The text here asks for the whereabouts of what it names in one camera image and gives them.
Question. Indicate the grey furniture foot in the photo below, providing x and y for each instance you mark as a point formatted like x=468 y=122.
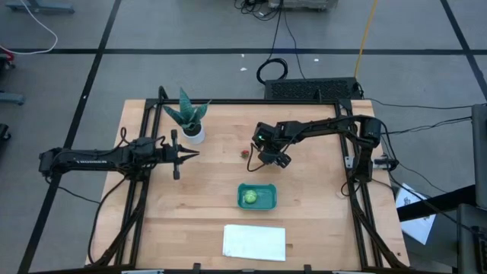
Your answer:
x=38 y=7

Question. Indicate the grey cabinet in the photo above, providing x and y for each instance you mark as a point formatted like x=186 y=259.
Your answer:
x=480 y=152

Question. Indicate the black perforated computer case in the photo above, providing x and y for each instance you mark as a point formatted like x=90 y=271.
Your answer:
x=312 y=89

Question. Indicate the green toy cabbage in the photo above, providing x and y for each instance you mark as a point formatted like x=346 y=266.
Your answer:
x=251 y=196

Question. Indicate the white paper sheet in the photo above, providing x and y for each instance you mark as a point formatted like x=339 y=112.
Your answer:
x=416 y=228

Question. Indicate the potted artificial snake plant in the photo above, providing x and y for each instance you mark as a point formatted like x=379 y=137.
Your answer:
x=188 y=114

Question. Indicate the red toy strawberry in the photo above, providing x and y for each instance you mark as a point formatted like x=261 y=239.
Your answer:
x=245 y=153

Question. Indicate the teal plastic bin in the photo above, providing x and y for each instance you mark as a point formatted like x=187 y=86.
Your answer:
x=266 y=199

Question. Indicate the white folded cloth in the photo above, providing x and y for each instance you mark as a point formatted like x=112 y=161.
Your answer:
x=254 y=243

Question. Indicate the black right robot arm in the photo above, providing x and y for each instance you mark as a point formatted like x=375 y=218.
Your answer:
x=327 y=125

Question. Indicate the black beam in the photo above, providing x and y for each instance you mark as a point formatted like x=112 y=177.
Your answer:
x=437 y=203

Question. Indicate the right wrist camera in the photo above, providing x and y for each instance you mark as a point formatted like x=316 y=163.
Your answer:
x=282 y=160

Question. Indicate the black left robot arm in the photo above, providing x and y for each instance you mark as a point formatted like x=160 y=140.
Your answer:
x=87 y=161

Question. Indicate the grey equipment cart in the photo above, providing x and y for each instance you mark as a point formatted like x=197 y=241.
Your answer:
x=300 y=4

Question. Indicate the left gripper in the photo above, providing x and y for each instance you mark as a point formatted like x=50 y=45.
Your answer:
x=169 y=154

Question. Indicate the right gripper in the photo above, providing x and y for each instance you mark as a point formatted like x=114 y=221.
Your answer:
x=268 y=142

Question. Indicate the dark grey box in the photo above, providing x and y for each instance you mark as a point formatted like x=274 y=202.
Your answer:
x=472 y=243

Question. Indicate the black aluminium table frame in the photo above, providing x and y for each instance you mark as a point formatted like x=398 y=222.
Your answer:
x=243 y=101

